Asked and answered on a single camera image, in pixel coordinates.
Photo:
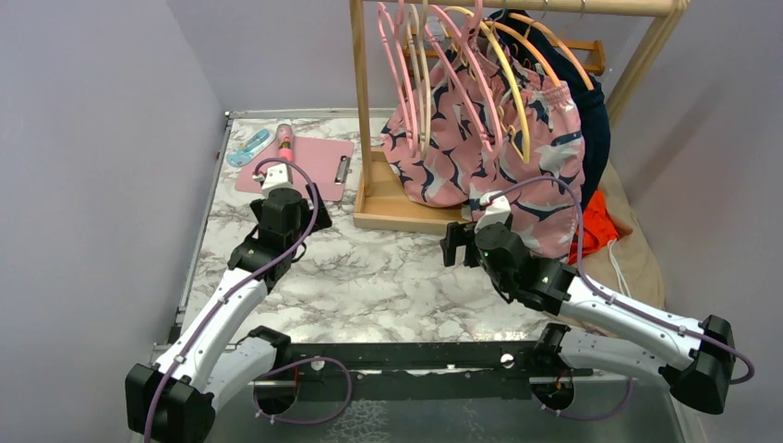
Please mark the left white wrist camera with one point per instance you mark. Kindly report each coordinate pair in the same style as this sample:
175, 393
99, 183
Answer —
276, 177

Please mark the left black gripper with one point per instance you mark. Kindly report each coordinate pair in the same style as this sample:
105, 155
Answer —
321, 221

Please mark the orange shorts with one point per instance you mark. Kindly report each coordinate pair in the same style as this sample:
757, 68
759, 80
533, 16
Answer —
599, 229

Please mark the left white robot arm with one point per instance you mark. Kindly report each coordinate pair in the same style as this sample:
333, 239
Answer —
176, 398

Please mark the orange wooden hanger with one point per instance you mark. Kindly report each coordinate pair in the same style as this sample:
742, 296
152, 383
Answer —
563, 62

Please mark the beige garment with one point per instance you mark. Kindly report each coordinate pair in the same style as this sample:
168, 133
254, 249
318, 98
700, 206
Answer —
627, 265

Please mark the pink tube bottle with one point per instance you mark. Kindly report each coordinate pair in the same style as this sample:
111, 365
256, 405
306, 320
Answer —
285, 138

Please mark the wooden clothes rack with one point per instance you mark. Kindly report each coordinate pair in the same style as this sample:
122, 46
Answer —
380, 199

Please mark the pink shark print shorts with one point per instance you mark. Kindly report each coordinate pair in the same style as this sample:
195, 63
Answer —
542, 212

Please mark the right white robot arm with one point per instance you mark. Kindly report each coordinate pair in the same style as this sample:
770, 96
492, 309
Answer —
693, 357

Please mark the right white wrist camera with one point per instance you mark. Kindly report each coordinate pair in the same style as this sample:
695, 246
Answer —
497, 209

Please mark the yellow hanger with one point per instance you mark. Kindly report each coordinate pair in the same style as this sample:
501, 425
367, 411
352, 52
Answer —
511, 85

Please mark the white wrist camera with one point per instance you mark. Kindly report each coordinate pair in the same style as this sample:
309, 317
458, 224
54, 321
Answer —
276, 177
497, 209

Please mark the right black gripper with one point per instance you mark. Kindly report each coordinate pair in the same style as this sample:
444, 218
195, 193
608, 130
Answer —
459, 234

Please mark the cream hanger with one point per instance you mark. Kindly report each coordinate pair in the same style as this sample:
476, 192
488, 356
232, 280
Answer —
415, 27

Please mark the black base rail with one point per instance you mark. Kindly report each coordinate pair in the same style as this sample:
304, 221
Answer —
410, 371

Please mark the navy blue garment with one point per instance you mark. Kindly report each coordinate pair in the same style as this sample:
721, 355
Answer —
597, 137

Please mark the light blue package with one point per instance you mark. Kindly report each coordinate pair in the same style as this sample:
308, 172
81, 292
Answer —
250, 149

